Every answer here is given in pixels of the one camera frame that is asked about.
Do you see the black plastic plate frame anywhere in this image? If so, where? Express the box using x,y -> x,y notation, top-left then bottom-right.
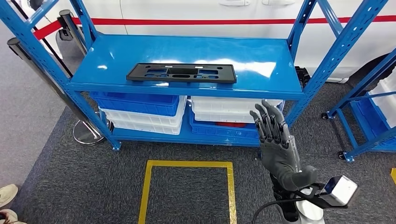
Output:
126,63 -> 238,84

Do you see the blue plastic crate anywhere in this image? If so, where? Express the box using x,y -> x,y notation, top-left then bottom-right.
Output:
351,94 -> 396,149
90,91 -> 180,117
189,111 -> 262,140

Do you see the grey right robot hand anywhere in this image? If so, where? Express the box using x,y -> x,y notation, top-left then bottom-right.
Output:
249,99 -> 318,192

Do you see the blue metal shelf rack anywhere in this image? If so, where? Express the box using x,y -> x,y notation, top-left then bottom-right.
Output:
321,48 -> 396,163
0,0 -> 389,152

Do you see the white plastic crate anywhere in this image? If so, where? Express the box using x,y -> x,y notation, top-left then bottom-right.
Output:
368,69 -> 396,128
111,119 -> 184,136
190,96 -> 283,114
193,111 -> 257,124
99,96 -> 188,127

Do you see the red item in crate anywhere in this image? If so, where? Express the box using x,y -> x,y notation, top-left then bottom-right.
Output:
215,122 -> 247,128

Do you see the white car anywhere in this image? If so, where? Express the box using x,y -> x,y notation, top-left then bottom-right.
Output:
29,0 -> 396,84

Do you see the black cable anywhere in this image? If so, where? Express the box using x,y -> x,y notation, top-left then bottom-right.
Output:
251,197 -> 297,224

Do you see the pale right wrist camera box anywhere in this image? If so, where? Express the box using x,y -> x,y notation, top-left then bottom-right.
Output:
320,175 -> 359,207

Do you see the person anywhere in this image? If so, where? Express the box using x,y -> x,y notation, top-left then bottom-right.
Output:
0,184 -> 27,224

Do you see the black plastic block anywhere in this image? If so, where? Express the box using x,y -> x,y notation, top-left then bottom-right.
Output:
295,66 -> 311,89

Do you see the thin black post with base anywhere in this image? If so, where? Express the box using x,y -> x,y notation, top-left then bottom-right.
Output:
11,0 -> 74,78

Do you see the red barrier belt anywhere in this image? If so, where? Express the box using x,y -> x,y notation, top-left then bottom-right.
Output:
33,15 -> 396,40

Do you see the chrome stanchion post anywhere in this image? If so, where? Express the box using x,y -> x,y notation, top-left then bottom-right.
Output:
7,37 -> 113,146
58,9 -> 89,56

